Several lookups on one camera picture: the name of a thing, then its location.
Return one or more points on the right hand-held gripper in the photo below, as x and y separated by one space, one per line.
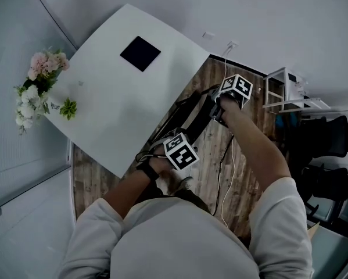
239 89

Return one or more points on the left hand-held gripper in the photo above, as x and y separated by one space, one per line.
181 151

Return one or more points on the black folding chair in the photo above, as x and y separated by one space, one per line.
197 121

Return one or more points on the person's left forearm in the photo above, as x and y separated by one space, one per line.
127 193

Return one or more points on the person's right forearm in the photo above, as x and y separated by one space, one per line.
255 150

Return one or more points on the white side stool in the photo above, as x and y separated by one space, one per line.
292 97

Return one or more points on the person's right hand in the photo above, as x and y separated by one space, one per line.
230 107

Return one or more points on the person's left hand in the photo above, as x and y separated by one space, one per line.
163 166

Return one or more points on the person's right shoe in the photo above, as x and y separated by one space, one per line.
183 184

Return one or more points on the black wrist band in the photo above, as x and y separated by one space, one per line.
149 170

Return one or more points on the person's right leg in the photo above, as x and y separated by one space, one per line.
194 199

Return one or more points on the teal floor item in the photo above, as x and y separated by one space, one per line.
287 120

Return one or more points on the white table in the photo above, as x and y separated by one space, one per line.
118 103

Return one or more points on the person's white sweatshirt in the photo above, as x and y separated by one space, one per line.
176 243

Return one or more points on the black square pad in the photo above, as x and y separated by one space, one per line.
140 54

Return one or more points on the small green plant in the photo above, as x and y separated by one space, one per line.
68 108

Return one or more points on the pink and white flower bouquet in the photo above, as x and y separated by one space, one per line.
43 65

